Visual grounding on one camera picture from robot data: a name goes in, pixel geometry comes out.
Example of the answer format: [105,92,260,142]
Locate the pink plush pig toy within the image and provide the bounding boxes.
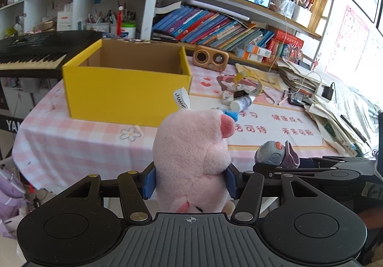
[152,109,235,215]

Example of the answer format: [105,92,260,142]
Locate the orange white box upper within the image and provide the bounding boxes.
[243,44,271,58]

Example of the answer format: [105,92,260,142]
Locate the blue plastic packet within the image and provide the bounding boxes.
[223,110,238,122]

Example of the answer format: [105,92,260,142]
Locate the white glue bottle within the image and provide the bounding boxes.
[230,96,255,112]

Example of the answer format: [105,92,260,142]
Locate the red thick dictionary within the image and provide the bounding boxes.
[273,29,304,49]

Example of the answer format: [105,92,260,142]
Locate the yellow cardboard box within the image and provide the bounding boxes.
[62,39,192,128]

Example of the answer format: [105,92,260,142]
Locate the stack of papers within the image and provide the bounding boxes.
[278,59,382,157]

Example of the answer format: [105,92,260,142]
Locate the black power adapter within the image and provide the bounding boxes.
[321,83,335,101]

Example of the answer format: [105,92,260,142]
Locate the orange white box lower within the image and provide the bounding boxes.
[235,49,264,63]

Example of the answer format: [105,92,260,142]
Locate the white pen holder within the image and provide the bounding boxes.
[86,22,110,33]

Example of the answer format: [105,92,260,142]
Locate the black electronic keyboard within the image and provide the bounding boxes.
[0,31,102,79]

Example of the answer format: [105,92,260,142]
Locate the orange white box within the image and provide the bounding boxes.
[235,49,264,63]
[243,44,271,58]

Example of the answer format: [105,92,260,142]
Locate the green lid white jar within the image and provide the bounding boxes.
[119,22,136,39]

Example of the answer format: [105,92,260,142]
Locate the brown paper envelopes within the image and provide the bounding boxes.
[235,63,288,92]

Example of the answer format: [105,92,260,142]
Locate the pink checkered tablecloth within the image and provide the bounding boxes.
[11,55,354,196]

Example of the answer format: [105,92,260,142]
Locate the white charging cable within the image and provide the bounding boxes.
[267,0,324,91]

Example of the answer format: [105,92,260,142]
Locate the yellow tape roll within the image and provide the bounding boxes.
[234,71,263,97]

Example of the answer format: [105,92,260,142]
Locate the black binder clip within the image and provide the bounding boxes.
[234,90,247,99]

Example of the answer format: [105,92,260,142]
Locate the small white grey box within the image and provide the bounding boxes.
[221,90,234,106]

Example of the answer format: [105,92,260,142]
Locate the grey purple toy figure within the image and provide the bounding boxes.
[254,140,300,169]

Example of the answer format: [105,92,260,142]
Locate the brown retro radio speaker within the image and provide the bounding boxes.
[192,46,229,72]

